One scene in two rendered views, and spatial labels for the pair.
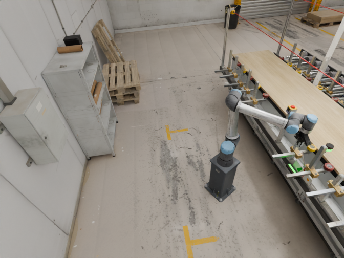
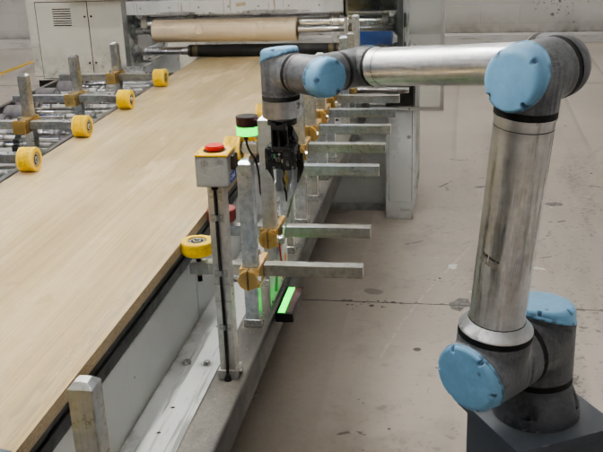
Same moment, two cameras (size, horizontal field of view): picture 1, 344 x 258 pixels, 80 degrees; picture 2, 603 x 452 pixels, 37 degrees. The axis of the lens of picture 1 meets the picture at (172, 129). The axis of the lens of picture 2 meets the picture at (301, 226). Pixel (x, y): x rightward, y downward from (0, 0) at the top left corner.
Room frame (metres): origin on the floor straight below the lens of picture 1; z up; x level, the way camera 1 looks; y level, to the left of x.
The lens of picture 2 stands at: (3.32, -0.63, 1.70)
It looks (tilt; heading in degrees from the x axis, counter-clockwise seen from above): 20 degrees down; 195
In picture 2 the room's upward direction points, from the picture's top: 2 degrees counter-clockwise
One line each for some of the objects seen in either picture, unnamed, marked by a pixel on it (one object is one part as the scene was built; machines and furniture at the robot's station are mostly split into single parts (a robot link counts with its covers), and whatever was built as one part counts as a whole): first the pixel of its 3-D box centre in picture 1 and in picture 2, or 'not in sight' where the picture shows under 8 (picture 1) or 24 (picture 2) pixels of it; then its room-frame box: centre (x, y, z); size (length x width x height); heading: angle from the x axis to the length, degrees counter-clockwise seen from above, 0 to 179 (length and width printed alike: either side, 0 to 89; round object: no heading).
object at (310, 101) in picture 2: not in sight; (311, 154); (0.36, -1.37, 0.86); 0.03 x 0.03 x 0.48; 5
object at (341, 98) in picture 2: not in sight; (353, 98); (-0.18, -1.33, 0.95); 0.36 x 0.03 x 0.03; 95
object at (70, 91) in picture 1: (90, 104); not in sight; (2.63, 1.23, 0.78); 0.90 x 0.45 x 1.55; 5
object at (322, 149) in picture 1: (313, 163); (269, 204); (1.11, -1.31, 0.93); 0.03 x 0.03 x 0.48; 5
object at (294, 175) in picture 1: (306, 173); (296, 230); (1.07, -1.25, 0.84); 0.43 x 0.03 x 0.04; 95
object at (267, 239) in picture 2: (311, 170); (271, 231); (1.09, -1.31, 0.85); 0.13 x 0.06 x 0.05; 5
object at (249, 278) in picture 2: (295, 152); (253, 270); (1.34, -1.29, 0.84); 0.13 x 0.06 x 0.05; 5
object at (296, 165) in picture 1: (301, 172); (279, 272); (1.14, -1.28, 0.75); 0.26 x 0.01 x 0.10; 5
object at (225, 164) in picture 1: (225, 158); (536, 390); (1.48, -0.60, 0.65); 0.19 x 0.19 x 0.10
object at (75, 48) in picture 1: (70, 48); not in sight; (2.74, 1.24, 1.59); 0.30 x 0.08 x 0.08; 95
